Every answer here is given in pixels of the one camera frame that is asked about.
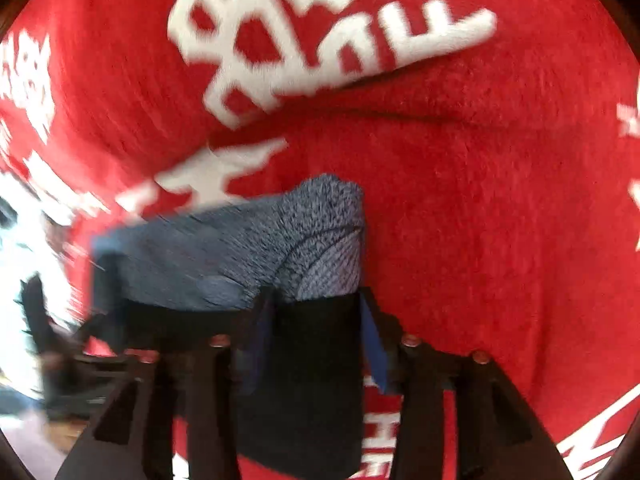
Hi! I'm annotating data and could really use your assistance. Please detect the red printed blanket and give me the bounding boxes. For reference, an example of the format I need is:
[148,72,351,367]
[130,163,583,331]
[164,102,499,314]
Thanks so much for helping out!
[0,0,640,480]

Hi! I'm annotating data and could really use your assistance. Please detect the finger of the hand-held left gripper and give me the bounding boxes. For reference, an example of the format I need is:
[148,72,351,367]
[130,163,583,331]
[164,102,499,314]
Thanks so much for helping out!
[45,310,151,411]

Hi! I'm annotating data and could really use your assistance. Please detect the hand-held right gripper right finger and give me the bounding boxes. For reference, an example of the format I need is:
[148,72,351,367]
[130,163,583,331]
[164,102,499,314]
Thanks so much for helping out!
[359,287,576,480]

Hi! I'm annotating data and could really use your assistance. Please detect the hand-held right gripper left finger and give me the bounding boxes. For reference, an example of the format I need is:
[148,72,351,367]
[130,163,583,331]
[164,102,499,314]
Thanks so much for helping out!
[55,294,274,480]

